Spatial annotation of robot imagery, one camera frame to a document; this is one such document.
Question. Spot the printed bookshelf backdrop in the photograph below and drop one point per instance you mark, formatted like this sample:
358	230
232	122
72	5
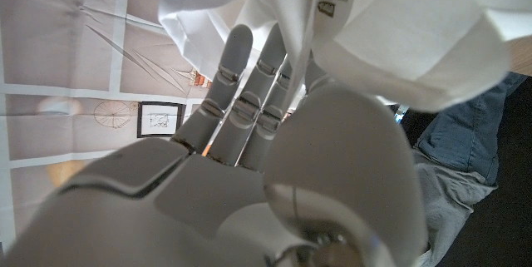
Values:
62	50

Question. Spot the white cloth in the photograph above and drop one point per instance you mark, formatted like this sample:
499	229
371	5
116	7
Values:
395	30

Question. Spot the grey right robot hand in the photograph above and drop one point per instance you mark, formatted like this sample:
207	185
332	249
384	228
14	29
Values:
208	200

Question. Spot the seated person in jeans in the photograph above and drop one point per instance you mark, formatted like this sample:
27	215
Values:
461	142

